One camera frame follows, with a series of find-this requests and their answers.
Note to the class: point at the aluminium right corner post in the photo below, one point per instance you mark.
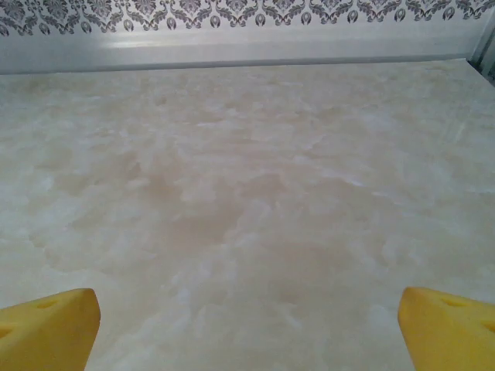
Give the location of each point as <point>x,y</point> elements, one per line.
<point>483,46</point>

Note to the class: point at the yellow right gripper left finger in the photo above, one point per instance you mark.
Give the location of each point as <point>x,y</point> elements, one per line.
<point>46,332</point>

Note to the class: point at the aluminium back frame rail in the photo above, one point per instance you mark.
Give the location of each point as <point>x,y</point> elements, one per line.
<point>232,50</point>

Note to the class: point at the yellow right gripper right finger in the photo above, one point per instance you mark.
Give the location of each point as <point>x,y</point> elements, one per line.
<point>448,332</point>

